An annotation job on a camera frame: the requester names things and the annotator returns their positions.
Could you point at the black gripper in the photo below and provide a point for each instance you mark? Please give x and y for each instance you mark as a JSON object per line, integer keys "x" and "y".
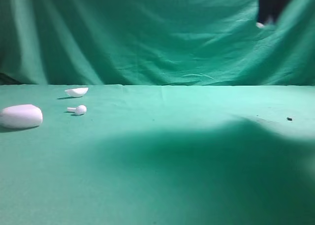
{"x": 269, "y": 11}

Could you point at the white earbud with dark tip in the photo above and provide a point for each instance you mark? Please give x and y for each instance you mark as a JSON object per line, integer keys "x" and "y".
{"x": 259, "y": 25}

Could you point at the white earbud case lid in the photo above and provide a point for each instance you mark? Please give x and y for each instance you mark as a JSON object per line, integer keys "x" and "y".
{"x": 77, "y": 92}

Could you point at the white earbud near case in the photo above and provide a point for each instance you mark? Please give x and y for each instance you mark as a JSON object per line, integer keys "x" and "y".
{"x": 79, "y": 110}

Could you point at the white earbud case body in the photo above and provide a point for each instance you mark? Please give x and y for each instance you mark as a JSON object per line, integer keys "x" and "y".
{"x": 21, "y": 116}

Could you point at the green backdrop cloth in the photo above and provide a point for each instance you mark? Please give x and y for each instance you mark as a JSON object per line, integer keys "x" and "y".
{"x": 155, "y": 42}

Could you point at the green table cloth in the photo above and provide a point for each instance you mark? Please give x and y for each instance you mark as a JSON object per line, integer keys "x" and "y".
{"x": 161, "y": 155}

